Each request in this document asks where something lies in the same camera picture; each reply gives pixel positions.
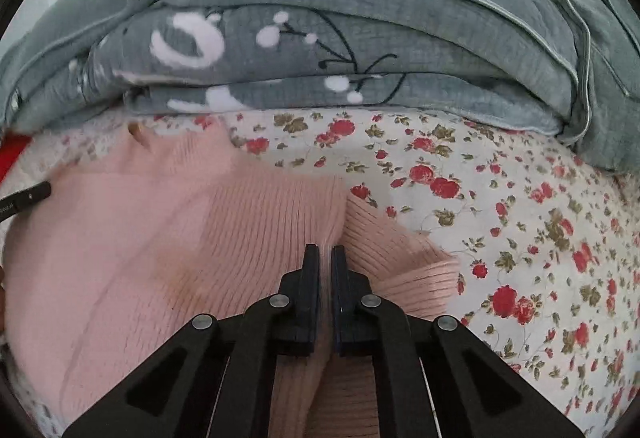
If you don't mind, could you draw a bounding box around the grey printed blanket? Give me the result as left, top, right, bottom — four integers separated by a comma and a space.
0, 0, 640, 173

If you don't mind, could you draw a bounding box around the pink knit sweater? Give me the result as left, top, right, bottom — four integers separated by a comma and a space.
2, 123, 461, 438

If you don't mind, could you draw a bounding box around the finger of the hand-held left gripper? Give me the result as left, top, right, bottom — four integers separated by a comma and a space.
0, 181, 52, 223

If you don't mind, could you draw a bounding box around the floral bed sheet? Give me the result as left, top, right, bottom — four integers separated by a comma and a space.
0, 110, 640, 438

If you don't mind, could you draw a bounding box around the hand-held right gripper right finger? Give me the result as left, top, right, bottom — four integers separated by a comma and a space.
331, 245, 581, 438

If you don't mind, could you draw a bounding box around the red pillow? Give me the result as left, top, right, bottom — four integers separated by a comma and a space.
0, 133, 28, 183

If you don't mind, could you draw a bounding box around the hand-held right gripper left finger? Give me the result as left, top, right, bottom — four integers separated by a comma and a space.
60, 244, 321, 438

